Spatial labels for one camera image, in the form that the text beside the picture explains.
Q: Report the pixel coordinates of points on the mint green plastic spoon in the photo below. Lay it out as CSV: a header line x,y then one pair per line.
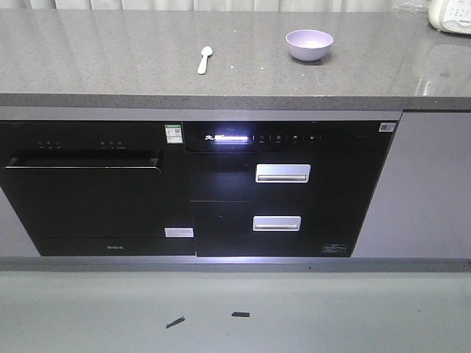
x,y
206,52

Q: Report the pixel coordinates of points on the purple plastic bowl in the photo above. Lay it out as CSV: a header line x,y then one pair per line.
x,y
309,45

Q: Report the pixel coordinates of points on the black drawer sterilizer cabinet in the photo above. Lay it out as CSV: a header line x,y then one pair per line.
x,y
282,189

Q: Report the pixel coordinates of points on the right black tape strip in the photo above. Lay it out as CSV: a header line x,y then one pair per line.
x,y
241,314

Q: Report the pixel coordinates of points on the black tape strip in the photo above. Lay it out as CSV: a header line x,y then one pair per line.
x,y
241,314
175,322

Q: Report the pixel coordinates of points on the left black tape strip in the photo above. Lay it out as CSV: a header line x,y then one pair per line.
x,y
175,322

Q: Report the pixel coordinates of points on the black built-in dishwasher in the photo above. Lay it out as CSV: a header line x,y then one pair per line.
x,y
89,188

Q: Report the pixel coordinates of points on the clear plastic wrap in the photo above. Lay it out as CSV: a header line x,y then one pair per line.
x,y
412,6

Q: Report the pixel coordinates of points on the white pleated curtain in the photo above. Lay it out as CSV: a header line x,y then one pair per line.
x,y
223,5

